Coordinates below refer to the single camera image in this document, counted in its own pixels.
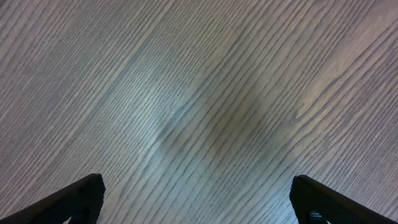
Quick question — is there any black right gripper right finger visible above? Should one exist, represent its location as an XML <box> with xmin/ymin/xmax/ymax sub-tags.
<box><xmin>289</xmin><ymin>175</ymin><xmax>397</xmax><ymax>224</ymax></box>

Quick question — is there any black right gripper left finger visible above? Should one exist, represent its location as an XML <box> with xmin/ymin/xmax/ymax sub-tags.
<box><xmin>1</xmin><ymin>174</ymin><xmax>105</xmax><ymax>224</ymax></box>

